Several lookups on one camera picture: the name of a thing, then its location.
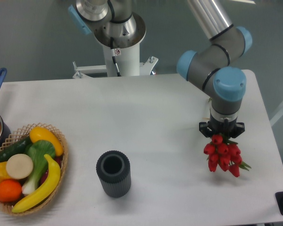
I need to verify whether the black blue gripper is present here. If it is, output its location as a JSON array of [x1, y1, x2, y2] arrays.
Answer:
[[199, 118, 245, 138]]

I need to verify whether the red tulip bouquet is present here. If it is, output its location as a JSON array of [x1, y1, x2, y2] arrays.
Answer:
[[203, 134, 251, 178]]

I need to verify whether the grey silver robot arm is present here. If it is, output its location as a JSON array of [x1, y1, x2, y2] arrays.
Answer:
[[68, 0, 252, 138]]

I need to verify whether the dark grey ribbed vase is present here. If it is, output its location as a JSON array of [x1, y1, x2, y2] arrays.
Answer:
[[96, 150, 131, 198]]

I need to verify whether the red fruit in basket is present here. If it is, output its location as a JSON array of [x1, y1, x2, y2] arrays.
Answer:
[[39, 156, 62, 186]]

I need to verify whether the yellow banana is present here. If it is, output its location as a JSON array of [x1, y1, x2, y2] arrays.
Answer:
[[12, 154, 61, 213]]

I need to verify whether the yellow squash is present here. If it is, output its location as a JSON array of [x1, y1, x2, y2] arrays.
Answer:
[[29, 127, 64, 156]]

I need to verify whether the green white bok choy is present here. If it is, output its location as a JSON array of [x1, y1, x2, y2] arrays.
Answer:
[[22, 140, 56, 196]]

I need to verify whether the green cucumber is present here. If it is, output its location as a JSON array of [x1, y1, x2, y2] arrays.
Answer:
[[0, 136, 32, 162]]

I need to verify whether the beige round disc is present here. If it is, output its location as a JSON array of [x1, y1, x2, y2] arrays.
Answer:
[[6, 154, 33, 179]]

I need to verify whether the woven wicker basket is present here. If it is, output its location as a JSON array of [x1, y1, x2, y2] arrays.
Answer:
[[0, 123, 68, 216]]

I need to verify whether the orange fruit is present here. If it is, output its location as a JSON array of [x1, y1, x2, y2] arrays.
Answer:
[[0, 179, 22, 202]]

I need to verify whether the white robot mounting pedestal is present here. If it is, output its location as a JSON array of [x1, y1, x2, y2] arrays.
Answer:
[[73, 43, 158, 79]]

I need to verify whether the black base cable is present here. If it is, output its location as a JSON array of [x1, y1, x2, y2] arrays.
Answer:
[[109, 37, 122, 77]]

